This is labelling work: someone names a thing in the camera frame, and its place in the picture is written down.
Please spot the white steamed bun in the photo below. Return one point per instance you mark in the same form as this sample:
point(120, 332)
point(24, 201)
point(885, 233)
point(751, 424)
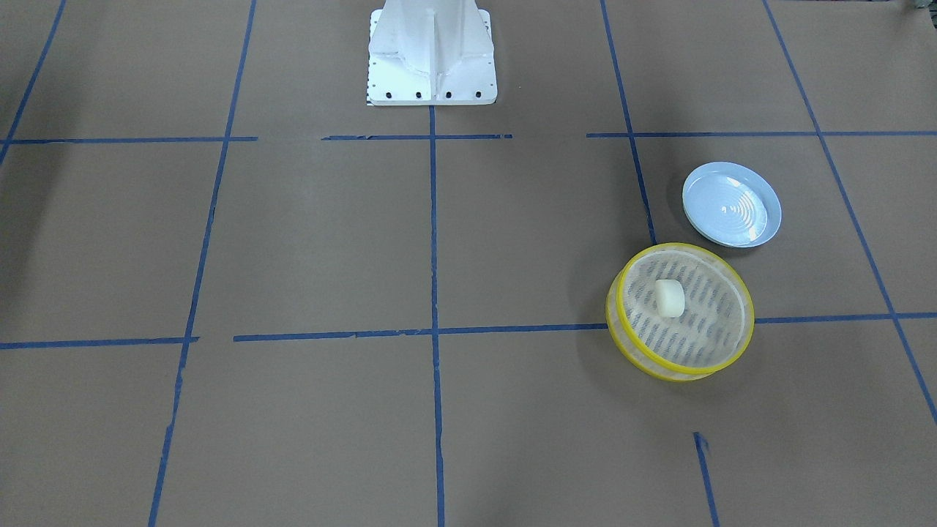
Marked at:
point(670, 298)

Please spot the yellow rimmed bamboo steamer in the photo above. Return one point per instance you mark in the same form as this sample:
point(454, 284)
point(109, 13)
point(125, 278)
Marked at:
point(679, 351)

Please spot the white mesh steamer liner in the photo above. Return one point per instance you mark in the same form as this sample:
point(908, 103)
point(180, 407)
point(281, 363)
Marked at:
point(710, 322)

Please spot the light blue plate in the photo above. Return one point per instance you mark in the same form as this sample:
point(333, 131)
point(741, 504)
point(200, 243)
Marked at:
point(731, 205)

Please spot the white camera stand base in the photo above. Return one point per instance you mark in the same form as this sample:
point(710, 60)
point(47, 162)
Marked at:
point(431, 53)

